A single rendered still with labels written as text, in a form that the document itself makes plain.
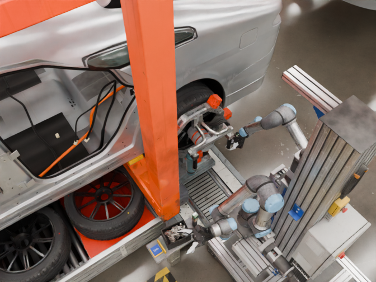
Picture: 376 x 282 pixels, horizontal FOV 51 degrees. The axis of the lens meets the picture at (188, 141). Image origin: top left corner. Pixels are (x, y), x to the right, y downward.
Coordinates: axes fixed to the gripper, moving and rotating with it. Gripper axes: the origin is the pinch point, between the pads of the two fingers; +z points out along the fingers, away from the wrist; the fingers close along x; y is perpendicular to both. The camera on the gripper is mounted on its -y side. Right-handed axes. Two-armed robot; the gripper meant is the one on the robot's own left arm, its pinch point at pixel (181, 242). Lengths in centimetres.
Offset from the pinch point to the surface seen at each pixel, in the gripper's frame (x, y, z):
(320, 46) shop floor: 232, 94, -279
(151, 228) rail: 63, 80, 8
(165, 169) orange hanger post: 44.9, -13.0, -8.1
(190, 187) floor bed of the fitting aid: 104, 105, -43
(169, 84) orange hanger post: 36, -88, -14
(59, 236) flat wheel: 76, 63, 78
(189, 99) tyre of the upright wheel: 104, -9, -48
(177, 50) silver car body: 102, -57, -42
